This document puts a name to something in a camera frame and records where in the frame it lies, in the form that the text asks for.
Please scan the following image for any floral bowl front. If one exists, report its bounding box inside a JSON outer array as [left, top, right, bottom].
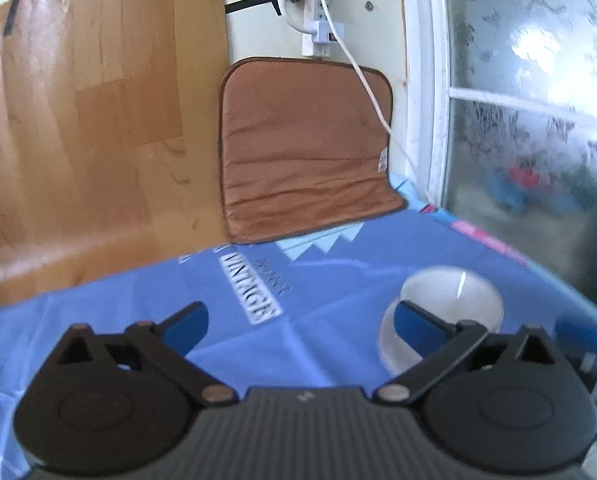
[[377, 266, 504, 376]]

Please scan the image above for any blue printed tablecloth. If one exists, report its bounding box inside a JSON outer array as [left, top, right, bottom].
[[0, 200, 597, 479]]

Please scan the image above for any frosted floral glass door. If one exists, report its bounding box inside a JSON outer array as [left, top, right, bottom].
[[432, 0, 597, 304]]

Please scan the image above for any brown seat cushion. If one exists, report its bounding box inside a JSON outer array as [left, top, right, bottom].
[[219, 58, 407, 244]]

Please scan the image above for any white power cable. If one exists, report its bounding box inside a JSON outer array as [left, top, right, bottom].
[[317, 0, 437, 206]]

